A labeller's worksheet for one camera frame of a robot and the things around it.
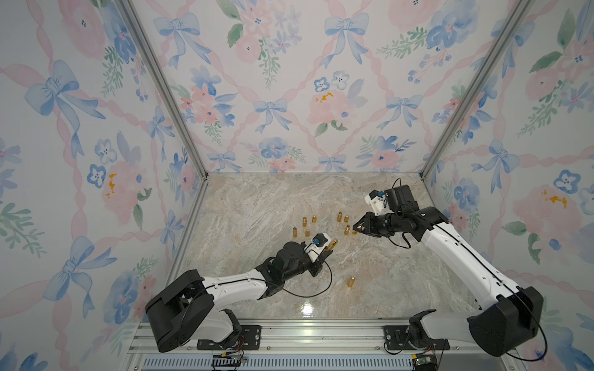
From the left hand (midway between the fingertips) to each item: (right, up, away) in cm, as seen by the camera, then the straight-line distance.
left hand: (330, 248), depth 78 cm
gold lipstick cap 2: (-4, +7, +23) cm, 25 cm away
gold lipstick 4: (+8, -13, +4) cm, 16 cm away
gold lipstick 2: (-13, +3, +18) cm, 22 cm away
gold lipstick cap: (+8, +5, -2) cm, 10 cm away
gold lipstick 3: (+7, +9, +22) cm, 25 cm away
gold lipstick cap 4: (+10, +8, +23) cm, 26 cm away
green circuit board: (+30, -34, -5) cm, 46 cm away
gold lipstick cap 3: (-7, +2, +18) cm, 20 cm away
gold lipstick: (-8, +7, +21) cm, 24 cm away
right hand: (+9, +7, 0) cm, 12 cm away
